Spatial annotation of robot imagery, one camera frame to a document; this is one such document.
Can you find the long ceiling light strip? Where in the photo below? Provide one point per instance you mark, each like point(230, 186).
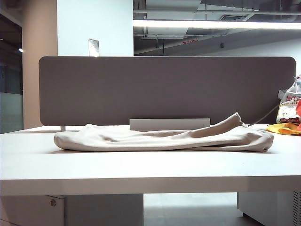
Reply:
point(211, 24)

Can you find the printed plastic snack bag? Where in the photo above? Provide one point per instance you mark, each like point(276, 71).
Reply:
point(287, 110)

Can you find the ceiling air vent grille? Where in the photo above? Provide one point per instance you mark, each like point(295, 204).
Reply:
point(233, 17)

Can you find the red ceiling sign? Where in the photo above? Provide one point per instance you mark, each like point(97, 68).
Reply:
point(189, 42)

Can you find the beige T-shirt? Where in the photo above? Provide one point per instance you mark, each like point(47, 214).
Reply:
point(152, 141)

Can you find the white cabinet with vent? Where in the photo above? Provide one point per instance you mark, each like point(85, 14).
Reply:
point(265, 207)

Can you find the yellow cloth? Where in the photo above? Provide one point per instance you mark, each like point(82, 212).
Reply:
point(279, 129)

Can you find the round silver drawer lock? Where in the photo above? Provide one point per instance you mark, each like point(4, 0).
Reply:
point(53, 202)

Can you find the metal wall plate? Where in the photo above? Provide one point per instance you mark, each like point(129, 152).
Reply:
point(93, 47)

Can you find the white divider bracket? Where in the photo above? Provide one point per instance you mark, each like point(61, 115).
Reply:
point(63, 128)

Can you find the white drawer cabinet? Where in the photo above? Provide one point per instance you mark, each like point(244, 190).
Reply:
point(94, 209)

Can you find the grey fabric desk divider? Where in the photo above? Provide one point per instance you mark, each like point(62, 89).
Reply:
point(164, 89)

